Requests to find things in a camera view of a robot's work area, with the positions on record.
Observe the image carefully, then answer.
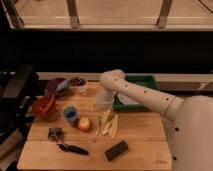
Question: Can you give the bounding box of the silver metal fork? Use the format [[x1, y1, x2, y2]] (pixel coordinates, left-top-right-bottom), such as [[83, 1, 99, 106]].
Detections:
[[93, 115, 103, 143]]

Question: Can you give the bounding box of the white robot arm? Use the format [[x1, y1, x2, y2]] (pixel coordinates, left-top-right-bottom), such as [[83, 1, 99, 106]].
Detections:
[[96, 69, 213, 171]]

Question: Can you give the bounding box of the green plastic tray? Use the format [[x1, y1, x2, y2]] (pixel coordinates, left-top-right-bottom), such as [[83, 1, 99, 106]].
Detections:
[[111, 75, 160, 113]]

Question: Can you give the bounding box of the white crumpled cloth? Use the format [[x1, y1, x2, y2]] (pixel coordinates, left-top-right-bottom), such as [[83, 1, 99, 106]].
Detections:
[[118, 94, 137, 105]]

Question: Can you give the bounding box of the blue plastic cup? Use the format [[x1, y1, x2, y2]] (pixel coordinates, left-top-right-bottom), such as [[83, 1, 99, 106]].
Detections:
[[63, 106, 78, 126]]

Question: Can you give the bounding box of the clear glass with dark contents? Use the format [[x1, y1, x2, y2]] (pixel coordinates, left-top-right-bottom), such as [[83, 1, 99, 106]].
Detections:
[[69, 77, 87, 95]]

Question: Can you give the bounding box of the black rectangular block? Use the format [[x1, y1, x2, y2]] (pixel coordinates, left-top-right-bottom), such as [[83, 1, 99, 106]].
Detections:
[[105, 141, 128, 161]]

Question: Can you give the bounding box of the light blue spoon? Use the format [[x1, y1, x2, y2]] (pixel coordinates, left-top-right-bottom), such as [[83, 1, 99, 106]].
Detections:
[[56, 80, 69, 92]]

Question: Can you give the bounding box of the dark maroon bowl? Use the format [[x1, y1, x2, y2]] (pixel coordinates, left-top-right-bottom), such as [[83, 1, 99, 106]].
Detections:
[[45, 78, 69, 97]]

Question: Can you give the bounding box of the red plastic bowl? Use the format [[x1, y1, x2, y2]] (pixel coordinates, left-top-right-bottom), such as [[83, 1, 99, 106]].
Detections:
[[31, 95, 55, 120]]

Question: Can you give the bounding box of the black equipment on left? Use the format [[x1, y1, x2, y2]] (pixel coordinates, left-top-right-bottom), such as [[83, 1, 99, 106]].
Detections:
[[0, 65, 39, 145]]

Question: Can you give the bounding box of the black handled utensil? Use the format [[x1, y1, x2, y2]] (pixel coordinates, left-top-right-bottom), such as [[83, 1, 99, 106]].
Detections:
[[57, 144, 89, 155]]

